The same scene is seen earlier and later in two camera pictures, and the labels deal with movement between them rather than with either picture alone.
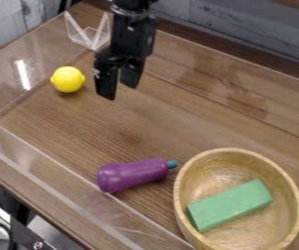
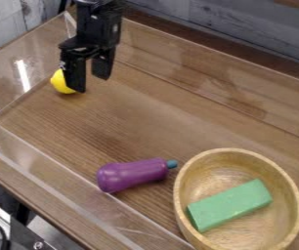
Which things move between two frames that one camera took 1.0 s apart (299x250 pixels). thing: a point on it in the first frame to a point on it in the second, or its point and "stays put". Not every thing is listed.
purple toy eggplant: [117, 177] stays put
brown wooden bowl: [222, 170] stays put
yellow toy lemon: [67, 79] stays put
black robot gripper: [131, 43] to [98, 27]
